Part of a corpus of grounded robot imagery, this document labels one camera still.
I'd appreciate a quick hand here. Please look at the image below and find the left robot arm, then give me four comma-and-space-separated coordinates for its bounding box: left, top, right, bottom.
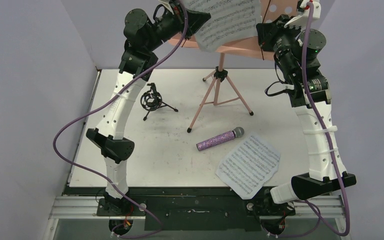
86, 0, 211, 216

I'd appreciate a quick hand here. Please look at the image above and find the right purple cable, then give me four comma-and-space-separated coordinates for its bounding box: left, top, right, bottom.
261, 1, 351, 239

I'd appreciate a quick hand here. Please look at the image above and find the aluminium rail frame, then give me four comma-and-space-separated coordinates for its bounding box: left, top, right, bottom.
42, 70, 353, 240

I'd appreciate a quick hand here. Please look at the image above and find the pink music stand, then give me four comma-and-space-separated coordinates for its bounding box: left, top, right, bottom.
187, 0, 298, 133

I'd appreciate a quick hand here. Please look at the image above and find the purple cable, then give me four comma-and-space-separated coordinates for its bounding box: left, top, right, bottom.
52, 0, 190, 240
261, 1, 351, 239

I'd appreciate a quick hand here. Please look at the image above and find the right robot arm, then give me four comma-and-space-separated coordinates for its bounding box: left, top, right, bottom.
256, 14, 357, 215

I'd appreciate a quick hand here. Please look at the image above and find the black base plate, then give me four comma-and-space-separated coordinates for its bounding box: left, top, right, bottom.
63, 186, 297, 232

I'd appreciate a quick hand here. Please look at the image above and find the black microphone tripod mount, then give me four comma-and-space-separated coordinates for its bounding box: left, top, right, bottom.
140, 82, 179, 121

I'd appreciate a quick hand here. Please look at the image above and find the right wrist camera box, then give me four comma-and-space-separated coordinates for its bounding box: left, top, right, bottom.
284, 0, 322, 30

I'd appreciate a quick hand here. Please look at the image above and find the purple glitter microphone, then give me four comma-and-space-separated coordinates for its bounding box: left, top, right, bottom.
196, 127, 245, 152

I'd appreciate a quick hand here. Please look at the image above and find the sheet music page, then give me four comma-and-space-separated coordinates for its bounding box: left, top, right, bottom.
183, 0, 262, 52
215, 132, 281, 200

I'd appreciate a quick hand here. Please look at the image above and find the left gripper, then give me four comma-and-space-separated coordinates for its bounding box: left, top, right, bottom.
145, 0, 211, 53

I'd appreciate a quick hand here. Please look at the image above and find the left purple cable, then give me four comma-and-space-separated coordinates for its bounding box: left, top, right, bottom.
52, 0, 190, 240

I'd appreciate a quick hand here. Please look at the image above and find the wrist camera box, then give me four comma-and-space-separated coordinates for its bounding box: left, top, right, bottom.
159, 0, 178, 14
284, 0, 322, 30

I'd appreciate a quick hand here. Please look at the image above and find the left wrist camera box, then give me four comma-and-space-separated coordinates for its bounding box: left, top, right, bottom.
159, 0, 178, 14

